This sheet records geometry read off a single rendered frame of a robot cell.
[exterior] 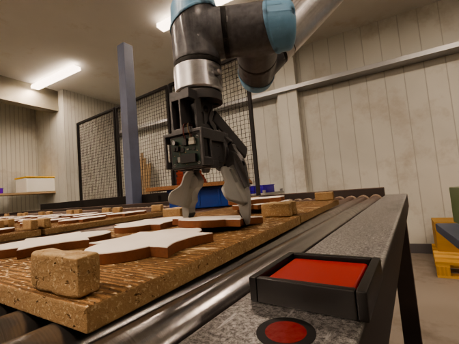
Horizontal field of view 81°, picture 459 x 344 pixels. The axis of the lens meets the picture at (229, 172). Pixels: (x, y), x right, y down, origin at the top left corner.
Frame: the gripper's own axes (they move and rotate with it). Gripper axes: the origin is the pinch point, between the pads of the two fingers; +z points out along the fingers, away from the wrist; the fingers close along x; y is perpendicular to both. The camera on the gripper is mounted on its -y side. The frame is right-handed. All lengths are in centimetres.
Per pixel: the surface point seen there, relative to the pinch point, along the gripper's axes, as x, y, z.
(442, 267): 57, -284, 89
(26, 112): -575, -206, -179
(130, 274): 6.8, 22.3, 0.6
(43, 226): -54, 2, 1
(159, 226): -10.2, 2.9, 0.5
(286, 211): 7.5, -11.8, 0.1
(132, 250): 3.4, 19.2, -0.3
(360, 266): 22.1, 13.7, 1.2
